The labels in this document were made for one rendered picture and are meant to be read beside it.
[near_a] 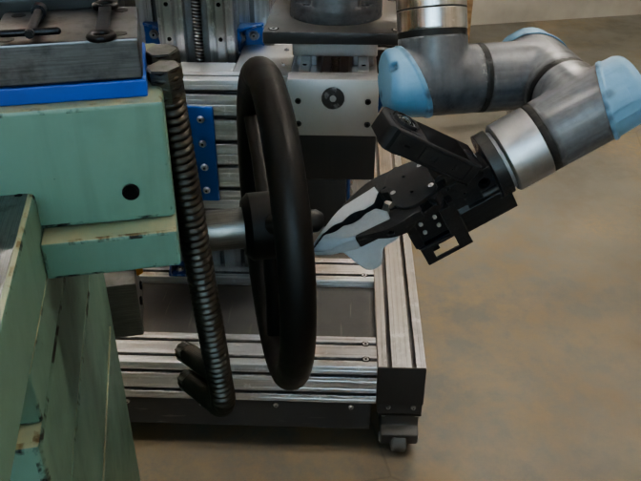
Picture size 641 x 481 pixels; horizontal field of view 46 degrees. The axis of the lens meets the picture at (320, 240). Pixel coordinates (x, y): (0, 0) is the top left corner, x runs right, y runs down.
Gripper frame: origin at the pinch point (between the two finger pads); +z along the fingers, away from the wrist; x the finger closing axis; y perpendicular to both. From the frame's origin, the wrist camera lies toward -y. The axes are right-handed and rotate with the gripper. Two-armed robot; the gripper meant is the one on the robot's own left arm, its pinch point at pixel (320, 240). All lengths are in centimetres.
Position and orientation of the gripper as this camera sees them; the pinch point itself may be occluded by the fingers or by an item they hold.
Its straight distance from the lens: 79.2
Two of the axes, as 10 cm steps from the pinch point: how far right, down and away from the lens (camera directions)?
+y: 4.6, 6.6, 5.9
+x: -1.9, -5.7, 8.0
